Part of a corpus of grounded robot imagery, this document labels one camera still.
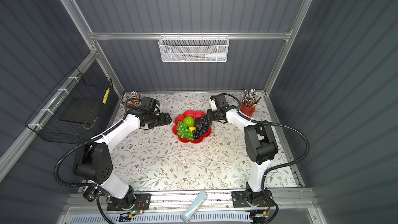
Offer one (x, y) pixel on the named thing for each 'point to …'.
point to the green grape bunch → (183, 131)
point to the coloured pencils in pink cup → (133, 94)
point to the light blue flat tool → (192, 210)
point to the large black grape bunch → (205, 123)
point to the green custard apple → (189, 121)
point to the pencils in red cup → (250, 99)
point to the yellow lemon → (192, 128)
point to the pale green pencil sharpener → (209, 99)
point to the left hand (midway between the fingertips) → (165, 121)
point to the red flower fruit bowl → (194, 114)
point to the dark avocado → (197, 122)
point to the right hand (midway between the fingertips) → (209, 115)
